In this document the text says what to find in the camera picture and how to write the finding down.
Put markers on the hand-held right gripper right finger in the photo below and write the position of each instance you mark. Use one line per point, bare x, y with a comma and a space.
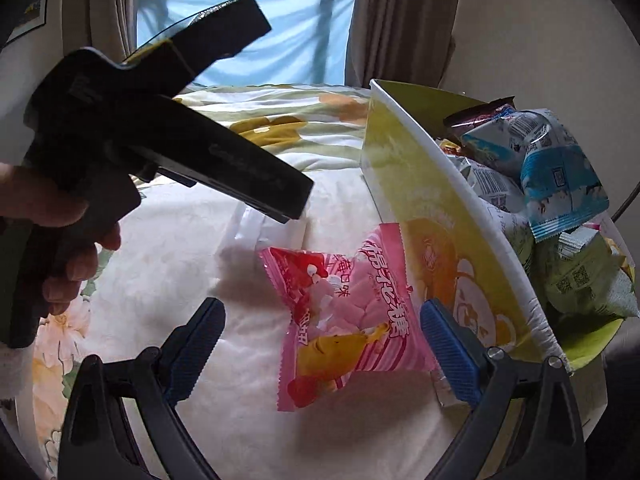
450, 355

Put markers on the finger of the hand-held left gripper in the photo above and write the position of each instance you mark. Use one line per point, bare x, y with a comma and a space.
250, 170
230, 30

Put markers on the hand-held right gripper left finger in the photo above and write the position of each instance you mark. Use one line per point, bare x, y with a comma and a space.
197, 355

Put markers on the pink marshmallow packet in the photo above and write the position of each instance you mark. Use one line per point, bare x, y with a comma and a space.
350, 320

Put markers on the yellow-green bear print box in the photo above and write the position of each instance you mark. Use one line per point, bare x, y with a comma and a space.
425, 200

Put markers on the person's left hand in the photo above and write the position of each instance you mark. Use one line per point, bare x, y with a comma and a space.
40, 195

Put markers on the light blue cloth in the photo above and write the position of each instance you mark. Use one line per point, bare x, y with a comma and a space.
250, 35

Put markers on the floral blanket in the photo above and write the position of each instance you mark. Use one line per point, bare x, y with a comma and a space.
260, 130

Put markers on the pale floral tablecloth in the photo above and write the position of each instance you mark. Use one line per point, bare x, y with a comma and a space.
175, 260

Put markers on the beige curtain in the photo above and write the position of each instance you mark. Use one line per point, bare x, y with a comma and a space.
400, 20
100, 5

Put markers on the pale green snack packet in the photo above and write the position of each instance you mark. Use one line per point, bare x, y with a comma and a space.
575, 275

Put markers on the white black lettered snack packet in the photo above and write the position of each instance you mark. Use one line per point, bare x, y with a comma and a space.
490, 185

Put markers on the small blue white snack packet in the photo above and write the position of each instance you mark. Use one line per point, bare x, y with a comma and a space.
490, 145

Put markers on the dark purple snack packet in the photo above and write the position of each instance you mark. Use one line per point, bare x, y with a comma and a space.
475, 115

